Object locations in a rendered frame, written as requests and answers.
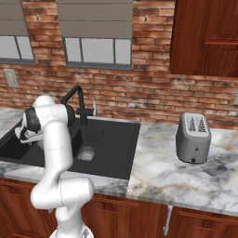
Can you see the small silver soap dispenser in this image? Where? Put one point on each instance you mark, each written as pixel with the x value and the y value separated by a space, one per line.
pixel 95 108

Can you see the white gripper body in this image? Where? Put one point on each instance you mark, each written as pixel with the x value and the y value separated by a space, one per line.
pixel 31 140

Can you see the grey two-slot toaster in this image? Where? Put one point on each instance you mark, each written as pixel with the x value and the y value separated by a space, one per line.
pixel 193 139

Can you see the dark wood base cupboard door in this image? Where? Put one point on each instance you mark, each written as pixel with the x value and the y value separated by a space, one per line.
pixel 124 218
pixel 204 224
pixel 18 210

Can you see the black double basin sink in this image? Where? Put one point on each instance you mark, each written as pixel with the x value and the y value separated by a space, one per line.
pixel 114 148

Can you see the pale grey round cup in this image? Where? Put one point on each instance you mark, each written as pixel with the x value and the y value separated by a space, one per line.
pixel 85 153

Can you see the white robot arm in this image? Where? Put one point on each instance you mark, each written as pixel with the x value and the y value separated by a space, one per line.
pixel 57 148

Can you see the dark wood wall cupboard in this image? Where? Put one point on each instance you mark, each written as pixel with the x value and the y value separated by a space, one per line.
pixel 206 37

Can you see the black sink tap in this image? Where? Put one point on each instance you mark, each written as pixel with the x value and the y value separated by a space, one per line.
pixel 81 102

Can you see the grey framed window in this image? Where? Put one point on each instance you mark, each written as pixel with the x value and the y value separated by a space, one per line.
pixel 97 51
pixel 15 48

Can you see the pale grey wall socket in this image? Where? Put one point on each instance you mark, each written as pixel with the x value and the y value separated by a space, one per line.
pixel 11 78
pixel 236 99

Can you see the grey window blind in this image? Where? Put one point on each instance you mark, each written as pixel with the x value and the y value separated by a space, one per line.
pixel 12 17
pixel 94 18

